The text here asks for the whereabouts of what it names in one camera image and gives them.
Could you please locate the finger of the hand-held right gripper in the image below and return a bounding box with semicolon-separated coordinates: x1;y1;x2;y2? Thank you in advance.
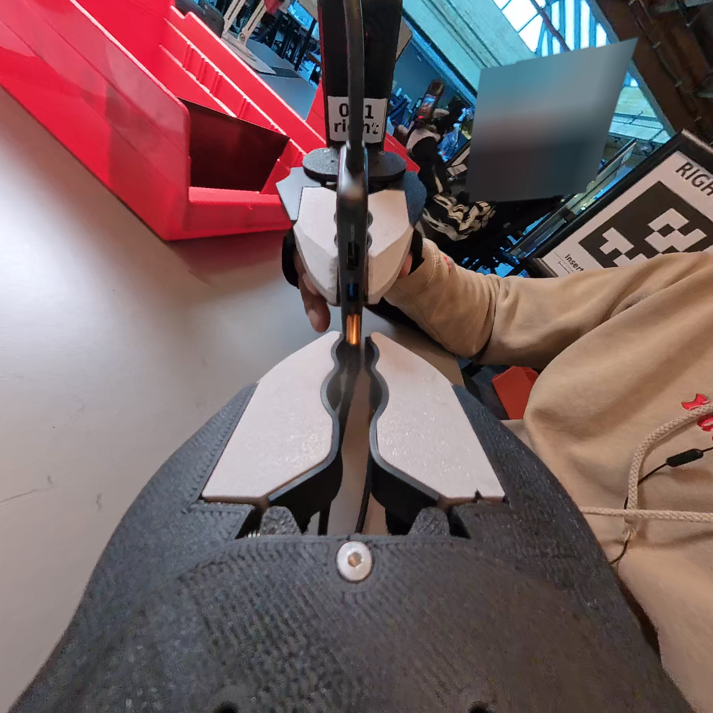
293;186;342;306
365;191;417;306

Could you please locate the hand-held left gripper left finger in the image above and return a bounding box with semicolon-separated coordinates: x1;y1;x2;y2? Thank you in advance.
201;330;344;533

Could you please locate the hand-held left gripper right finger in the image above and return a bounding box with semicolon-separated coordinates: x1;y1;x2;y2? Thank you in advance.
367;331;506;533

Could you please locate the black cable with orange plugs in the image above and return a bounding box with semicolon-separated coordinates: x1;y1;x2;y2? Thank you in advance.
334;0;369;321

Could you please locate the person's right forearm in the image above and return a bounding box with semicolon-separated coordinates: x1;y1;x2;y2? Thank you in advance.
384;240;713;368

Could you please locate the person's right hand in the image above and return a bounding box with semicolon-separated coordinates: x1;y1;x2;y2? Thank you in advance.
297;270;339;334

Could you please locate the black white patterned cloth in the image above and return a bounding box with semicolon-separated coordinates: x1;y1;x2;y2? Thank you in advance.
423;192;498;241

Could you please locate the small red bin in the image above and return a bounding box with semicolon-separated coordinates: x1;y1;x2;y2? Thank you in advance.
492;367;540;420

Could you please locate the red plastic storage bin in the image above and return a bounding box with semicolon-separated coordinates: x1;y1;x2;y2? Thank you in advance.
72;0;335;154
0;0;306;241

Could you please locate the person's beige hoodie torso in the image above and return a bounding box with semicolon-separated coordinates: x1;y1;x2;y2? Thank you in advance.
501;312;713;713

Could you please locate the white board black square marker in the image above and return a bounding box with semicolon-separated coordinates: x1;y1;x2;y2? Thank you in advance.
524;129;713;279

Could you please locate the thin black earphone wire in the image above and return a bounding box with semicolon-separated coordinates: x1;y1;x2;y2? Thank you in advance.
624;448;705;510

